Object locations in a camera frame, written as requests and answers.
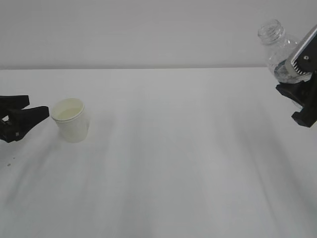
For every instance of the clear water bottle green label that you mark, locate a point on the clear water bottle green label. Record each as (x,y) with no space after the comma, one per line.
(278,47)

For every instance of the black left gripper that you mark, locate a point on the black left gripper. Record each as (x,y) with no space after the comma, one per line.
(20,121)

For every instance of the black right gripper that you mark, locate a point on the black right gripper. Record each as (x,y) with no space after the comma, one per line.
(304,94)

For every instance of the white paper cup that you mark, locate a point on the white paper cup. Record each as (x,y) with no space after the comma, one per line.
(71,118)

